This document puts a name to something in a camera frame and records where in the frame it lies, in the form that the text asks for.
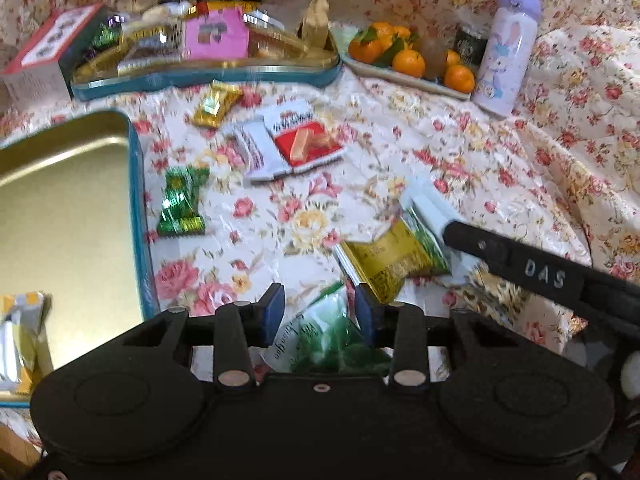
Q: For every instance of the dark brown snack packet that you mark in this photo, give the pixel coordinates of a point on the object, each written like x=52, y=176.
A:
x=153, y=46

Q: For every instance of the mandarin orange front right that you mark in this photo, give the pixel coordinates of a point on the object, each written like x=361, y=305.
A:
x=459, y=78

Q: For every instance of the blue white snack packet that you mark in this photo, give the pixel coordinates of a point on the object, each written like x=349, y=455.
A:
x=434, y=213

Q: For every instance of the gold candy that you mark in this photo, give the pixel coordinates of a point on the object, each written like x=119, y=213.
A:
x=215, y=104

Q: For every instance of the red white cardboard box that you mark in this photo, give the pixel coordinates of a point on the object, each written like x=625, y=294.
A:
x=39, y=75

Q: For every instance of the white hawthorn strip packet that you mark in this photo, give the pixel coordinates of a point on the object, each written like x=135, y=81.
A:
x=263, y=160

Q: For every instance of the blue tin snack tray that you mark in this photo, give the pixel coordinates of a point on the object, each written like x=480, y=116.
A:
x=274, y=54

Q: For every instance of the silver yellow snack packet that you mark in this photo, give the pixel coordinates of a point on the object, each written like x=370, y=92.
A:
x=23, y=342

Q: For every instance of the pink snack packet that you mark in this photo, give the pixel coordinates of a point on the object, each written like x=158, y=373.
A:
x=218, y=36

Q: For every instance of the black starbucks can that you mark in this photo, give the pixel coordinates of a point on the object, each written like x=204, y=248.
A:
x=470, y=43

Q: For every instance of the purple rabbit thermos bottle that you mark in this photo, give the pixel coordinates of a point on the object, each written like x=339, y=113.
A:
x=509, y=47

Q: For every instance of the yellow green tea packet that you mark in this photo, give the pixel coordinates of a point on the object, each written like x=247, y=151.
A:
x=406, y=250

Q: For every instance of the mandarin orange front left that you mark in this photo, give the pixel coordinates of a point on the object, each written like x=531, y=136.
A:
x=409, y=63

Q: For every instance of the green white snack packet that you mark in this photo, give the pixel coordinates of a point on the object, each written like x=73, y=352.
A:
x=323, y=339

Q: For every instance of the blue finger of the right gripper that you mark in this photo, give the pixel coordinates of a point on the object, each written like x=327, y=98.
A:
x=591, y=294

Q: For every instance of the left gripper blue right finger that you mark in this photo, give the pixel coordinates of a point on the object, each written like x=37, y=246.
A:
x=400, y=327

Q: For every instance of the red white hawthorn packet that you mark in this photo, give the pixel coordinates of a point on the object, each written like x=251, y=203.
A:
x=300, y=136

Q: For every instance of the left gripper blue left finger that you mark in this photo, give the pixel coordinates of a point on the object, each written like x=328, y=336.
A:
x=240, y=326

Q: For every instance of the green candy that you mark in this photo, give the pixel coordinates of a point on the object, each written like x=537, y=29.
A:
x=179, y=215

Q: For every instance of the brown heart pattern packet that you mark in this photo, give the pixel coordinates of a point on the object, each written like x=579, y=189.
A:
x=540, y=320

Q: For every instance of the empty gold square tin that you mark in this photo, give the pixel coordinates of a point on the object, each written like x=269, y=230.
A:
x=73, y=225

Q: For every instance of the tan paper bag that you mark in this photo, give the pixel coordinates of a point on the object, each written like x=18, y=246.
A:
x=314, y=28

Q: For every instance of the floral sofa cover cloth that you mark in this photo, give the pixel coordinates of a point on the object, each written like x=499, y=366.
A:
x=561, y=172

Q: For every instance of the purple green foil candies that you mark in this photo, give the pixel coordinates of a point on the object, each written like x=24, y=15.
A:
x=106, y=36

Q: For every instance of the brown kiwi fruit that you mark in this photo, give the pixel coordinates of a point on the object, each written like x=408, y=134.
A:
x=434, y=52

